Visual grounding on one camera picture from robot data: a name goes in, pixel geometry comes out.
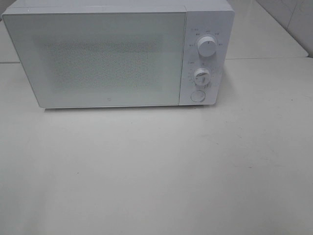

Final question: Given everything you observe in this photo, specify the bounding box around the upper white power knob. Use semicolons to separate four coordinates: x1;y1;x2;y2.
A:
196;35;217;57

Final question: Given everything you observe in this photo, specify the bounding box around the white timer knob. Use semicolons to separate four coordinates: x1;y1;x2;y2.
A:
193;68;212;86

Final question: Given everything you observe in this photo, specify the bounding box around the white microwave door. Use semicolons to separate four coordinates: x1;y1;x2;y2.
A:
4;13;185;108

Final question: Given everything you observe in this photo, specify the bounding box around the white microwave oven body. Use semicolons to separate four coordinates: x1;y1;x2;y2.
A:
1;0;235;107

